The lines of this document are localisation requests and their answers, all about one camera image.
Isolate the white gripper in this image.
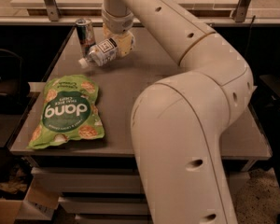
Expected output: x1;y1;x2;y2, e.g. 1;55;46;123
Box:
102;8;135;58

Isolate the clear blue-label plastic bottle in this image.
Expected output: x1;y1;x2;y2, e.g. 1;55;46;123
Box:
78;37;119;68

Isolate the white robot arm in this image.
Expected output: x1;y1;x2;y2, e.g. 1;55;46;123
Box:
103;0;253;224

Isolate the redbull can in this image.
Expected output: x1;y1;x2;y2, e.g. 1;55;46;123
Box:
76;18;96;57

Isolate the green dang chips bag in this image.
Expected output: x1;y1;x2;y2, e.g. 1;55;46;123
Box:
28;75;105;149

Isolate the black office chair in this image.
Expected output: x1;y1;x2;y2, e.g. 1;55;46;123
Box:
0;49;30;115

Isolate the grey drawer cabinet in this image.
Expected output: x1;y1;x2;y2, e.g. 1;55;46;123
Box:
11;27;270;224

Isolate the cardboard box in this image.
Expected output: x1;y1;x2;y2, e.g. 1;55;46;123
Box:
0;179;60;224

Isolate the left metal bracket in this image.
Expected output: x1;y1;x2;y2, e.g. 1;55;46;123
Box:
44;0;60;21

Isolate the metal bracket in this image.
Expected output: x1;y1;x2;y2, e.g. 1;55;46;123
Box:
44;0;60;21
232;0;252;22

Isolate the right metal bracket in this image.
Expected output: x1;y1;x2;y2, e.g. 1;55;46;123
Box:
232;0;252;22

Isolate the black cable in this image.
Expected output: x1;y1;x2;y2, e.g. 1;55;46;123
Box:
243;15;256;59

